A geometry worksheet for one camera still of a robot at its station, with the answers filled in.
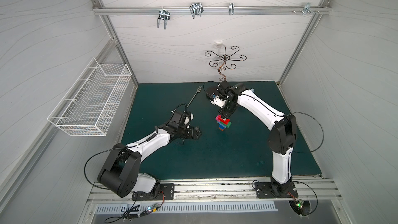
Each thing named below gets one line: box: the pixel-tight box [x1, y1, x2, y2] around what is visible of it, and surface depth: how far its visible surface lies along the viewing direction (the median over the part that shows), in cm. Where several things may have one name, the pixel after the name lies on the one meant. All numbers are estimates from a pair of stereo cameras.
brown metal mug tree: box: [204, 45, 247, 82], surface depth 95 cm
